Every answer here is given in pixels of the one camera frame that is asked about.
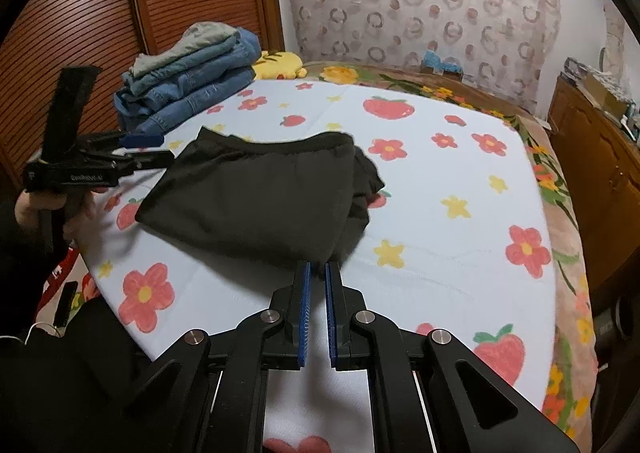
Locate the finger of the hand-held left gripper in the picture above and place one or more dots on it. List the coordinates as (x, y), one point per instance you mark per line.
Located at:
(142, 139)
(150, 160)

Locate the pink floral blanket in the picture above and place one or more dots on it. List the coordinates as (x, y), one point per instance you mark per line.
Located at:
(565, 218)

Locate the folded grey garment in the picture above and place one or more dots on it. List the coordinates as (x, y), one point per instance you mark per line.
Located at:
(205, 40)

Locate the person's dark clothing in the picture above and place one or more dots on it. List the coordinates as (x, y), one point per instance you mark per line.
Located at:
(65, 393)

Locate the white flower print sheet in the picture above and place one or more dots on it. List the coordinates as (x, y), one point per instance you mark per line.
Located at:
(440, 243)

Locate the yellow plush toy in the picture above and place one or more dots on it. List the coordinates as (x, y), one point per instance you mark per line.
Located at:
(277, 64)

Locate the flat black rectangular object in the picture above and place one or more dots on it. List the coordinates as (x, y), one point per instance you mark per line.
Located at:
(65, 305)

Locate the person's left hand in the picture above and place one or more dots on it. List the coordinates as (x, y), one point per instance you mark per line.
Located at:
(32, 208)

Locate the circle pattern curtain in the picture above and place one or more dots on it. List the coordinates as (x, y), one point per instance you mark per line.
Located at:
(425, 3)

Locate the folded blue jeans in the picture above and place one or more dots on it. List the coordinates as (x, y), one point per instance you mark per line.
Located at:
(220, 60)
(185, 98)

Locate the cardboard box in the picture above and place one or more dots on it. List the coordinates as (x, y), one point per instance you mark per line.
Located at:
(605, 93)

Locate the small blue toy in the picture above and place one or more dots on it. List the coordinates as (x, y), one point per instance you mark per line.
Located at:
(442, 64)

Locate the red printed cloth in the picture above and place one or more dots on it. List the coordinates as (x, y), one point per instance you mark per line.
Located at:
(82, 283)

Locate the wooden slatted wardrobe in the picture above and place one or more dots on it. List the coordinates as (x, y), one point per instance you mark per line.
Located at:
(125, 8)

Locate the dark round object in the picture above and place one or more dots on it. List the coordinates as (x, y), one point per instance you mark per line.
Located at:
(622, 320)

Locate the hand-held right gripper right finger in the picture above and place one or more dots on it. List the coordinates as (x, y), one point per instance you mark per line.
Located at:
(331, 313)

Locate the wooden cabinet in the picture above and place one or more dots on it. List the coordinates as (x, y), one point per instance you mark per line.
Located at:
(595, 168)

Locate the black pants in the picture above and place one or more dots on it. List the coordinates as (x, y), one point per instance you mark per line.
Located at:
(250, 193)

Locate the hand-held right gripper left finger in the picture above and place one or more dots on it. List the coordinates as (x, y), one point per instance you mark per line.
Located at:
(304, 313)

